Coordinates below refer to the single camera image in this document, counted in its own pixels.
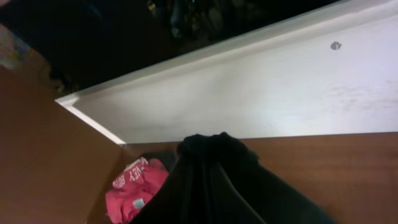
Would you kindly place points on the brown cardboard panel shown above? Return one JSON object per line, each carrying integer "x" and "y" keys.
{"x": 54, "y": 167}

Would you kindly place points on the red printed t-shirt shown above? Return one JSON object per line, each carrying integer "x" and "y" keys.
{"x": 133, "y": 188}

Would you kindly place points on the dark green t-shirt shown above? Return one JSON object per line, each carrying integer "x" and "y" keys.
{"x": 217, "y": 179}

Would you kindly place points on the navy blue folded garment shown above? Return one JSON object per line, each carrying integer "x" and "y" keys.
{"x": 167, "y": 158}

